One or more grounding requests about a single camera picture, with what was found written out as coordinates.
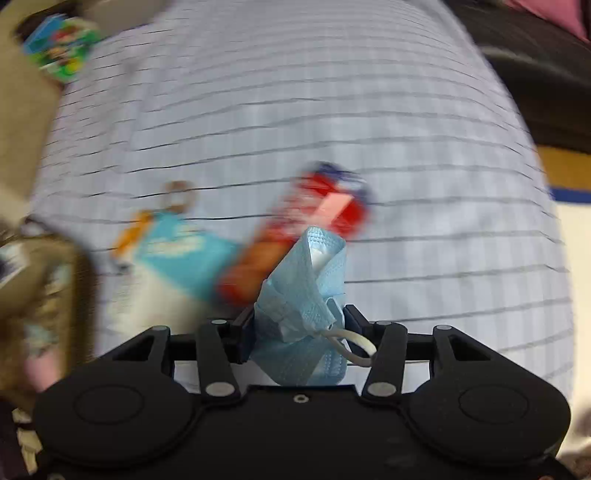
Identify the light blue face mask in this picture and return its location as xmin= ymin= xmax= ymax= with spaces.
xmin=250 ymin=227 xmax=377 ymax=386

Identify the brown tape roll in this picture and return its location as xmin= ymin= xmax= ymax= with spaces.
xmin=159 ymin=180 xmax=197 ymax=214

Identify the cleansing towel pack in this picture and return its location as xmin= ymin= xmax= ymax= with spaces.
xmin=111 ymin=211 xmax=239 ymax=337

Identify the red biscuit packet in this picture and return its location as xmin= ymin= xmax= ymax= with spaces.
xmin=217 ymin=162 xmax=370 ymax=306

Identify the woven basket with floral lining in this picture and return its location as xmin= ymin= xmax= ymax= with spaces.
xmin=1 ymin=234 xmax=95 ymax=411

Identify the blue checked bed sheet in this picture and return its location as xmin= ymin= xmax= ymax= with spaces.
xmin=33 ymin=1 xmax=574 ymax=393

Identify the black leather headboard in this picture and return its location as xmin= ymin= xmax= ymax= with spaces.
xmin=447 ymin=1 xmax=590 ymax=154

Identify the pink pillow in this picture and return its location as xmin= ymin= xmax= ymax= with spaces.
xmin=504 ymin=0 xmax=590 ymax=43

